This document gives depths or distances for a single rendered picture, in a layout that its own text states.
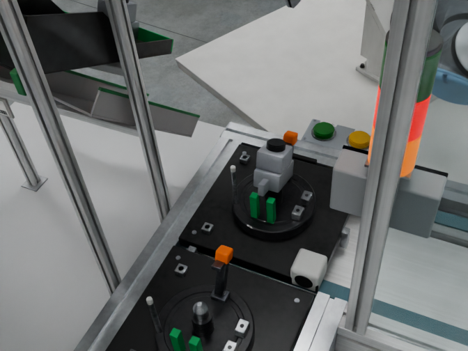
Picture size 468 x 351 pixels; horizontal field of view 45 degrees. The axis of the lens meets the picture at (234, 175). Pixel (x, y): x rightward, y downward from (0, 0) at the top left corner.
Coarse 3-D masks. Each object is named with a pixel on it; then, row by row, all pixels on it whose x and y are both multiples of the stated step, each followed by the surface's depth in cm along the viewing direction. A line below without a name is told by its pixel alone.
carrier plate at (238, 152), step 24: (240, 144) 107; (240, 168) 103; (312, 168) 102; (216, 192) 99; (192, 216) 96; (216, 216) 96; (336, 216) 94; (192, 240) 93; (216, 240) 92; (240, 240) 92; (264, 240) 92; (288, 240) 91; (312, 240) 91; (336, 240) 91; (240, 264) 90; (264, 264) 88; (288, 264) 88
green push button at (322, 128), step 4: (316, 124) 110; (320, 124) 110; (324, 124) 109; (328, 124) 109; (316, 128) 109; (320, 128) 109; (324, 128) 109; (328, 128) 109; (332, 128) 109; (316, 132) 108; (320, 132) 108; (324, 132) 108; (328, 132) 108; (332, 132) 108; (316, 136) 109; (320, 136) 108; (324, 136) 108; (328, 136) 108
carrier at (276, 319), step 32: (192, 256) 90; (160, 288) 87; (192, 288) 84; (256, 288) 86; (288, 288) 85; (128, 320) 83; (160, 320) 81; (192, 320) 77; (224, 320) 80; (256, 320) 82; (288, 320) 82
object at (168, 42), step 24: (24, 0) 80; (48, 0) 83; (48, 24) 69; (72, 24) 72; (96, 24) 76; (0, 48) 70; (48, 48) 70; (72, 48) 74; (96, 48) 77; (144, 48) 85; (168, 48) 90; (48, 72) 72
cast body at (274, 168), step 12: (264, 144) 90; (276, 144) 87; (264, 156) 87; (276, 156) 86; (288, 156) 88; (264, 168) 88; (276, 168) 87; (288, 168) 90; (264, 180) 88; (276, 180) 87; (264, 192) 87; (276, 192) 88
